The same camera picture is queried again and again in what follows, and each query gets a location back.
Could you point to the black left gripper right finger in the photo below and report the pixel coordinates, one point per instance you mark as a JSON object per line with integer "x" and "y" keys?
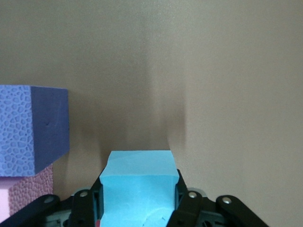
{"x": 196, "y": 210}

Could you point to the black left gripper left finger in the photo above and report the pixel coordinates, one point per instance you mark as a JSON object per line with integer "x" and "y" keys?
{"x": 75, "y": 210}

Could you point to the pink foam cube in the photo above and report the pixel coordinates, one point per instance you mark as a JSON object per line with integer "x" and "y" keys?
{"x": 23, "y": 189}

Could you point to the blue foam cube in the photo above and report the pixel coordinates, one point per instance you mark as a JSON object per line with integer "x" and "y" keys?
{"x": 138, "y": 184}

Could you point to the purple foam cube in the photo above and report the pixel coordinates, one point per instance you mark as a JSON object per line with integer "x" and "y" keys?
{"x": 23, "y": 132}

